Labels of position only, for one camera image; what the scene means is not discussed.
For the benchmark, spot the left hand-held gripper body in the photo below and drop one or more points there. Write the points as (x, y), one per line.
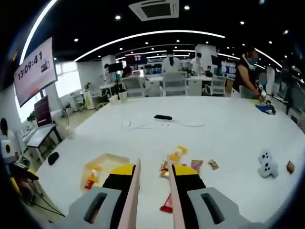
(7, 155)

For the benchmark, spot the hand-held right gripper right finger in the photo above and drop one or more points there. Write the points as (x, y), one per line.
(190, 183)

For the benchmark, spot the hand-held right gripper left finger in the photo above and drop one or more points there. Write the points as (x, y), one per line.
(112, 183)

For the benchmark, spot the small red candy packet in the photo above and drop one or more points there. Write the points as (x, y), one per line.
(89, 184)

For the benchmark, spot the yellow snack packet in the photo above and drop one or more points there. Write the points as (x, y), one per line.
(93, 168)

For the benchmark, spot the cream hexagonal container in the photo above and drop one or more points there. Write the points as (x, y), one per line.
(102, 159)

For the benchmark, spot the small brown snack packet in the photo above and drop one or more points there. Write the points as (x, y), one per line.
(213, 164)

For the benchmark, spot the long red snack bar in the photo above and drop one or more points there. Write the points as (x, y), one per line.
(166, 206)

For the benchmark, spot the pile of snack packets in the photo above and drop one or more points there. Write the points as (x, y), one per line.
(178, 152)

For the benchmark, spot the black computer mouse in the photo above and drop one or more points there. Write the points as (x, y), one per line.
(53, 158)

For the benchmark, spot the small black-legged side table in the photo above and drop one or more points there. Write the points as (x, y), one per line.
(40, 136)

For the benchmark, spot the white game controller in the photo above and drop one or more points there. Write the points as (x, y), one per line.
(268, 165)

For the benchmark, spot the white mesh office chair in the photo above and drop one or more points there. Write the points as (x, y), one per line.
(218, 84)
(175, 82)
(134, 86)

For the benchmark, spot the small brown block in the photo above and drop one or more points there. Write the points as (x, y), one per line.
(290, 167)

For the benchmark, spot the blue cloth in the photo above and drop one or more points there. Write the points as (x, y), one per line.
(265, 108)

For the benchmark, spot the background display screen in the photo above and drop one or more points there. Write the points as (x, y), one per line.
(135, 59)

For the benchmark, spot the long curved ceiling light strip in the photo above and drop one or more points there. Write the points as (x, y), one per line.
(37, 23)
(166, 31)

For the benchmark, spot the ceiling air conditioner vent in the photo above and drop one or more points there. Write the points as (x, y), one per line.
(157, 10)

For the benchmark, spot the large wall clock screen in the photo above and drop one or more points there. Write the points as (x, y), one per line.
(33, 78)

